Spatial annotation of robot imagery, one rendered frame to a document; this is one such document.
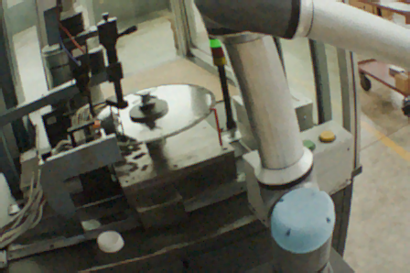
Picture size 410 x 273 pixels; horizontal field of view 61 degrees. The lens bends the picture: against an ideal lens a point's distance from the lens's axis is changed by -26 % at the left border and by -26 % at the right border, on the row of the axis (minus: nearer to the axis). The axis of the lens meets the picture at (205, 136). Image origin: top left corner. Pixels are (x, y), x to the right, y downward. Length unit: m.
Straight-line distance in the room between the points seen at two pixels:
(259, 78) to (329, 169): 0.43
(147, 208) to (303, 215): 0.47
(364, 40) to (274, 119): 0.25
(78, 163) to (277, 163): 0.48
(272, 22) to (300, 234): 0.34
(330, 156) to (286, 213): 0.36
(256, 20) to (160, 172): 0.67
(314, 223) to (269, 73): 0.25
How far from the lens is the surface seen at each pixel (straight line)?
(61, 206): 1.09
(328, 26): 0.57
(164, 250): 1.04
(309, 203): 0.73
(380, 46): 0.61
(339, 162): 1.09
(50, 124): 1.56
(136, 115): 1.18
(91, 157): 1.03
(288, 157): 0.77
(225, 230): 1.06
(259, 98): 0.71
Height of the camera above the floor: 1.43
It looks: 28 degrees down
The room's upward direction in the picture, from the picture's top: 11 degrees counter-clockwise
